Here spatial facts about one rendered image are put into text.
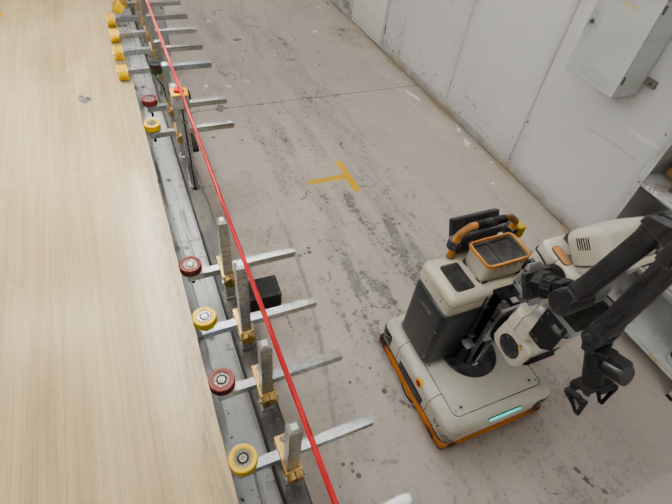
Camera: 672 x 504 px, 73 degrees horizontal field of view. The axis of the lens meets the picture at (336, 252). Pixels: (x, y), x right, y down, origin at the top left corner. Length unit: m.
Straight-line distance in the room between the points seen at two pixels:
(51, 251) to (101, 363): 0.56
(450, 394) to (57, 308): 1.66
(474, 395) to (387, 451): 0.50
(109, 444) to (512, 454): 1.86
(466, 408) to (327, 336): 0.86
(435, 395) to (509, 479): 0.55
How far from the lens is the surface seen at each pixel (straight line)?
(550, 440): 2.73
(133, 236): 1.94
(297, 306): 1.73
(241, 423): 1.74
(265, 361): 1.36
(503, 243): 2.07
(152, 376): 1.55
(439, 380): 2.30
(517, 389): 2.43
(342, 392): 2.48
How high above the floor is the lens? 2.23
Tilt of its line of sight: 47 degrees down
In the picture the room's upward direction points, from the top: 8 degrees clockwise
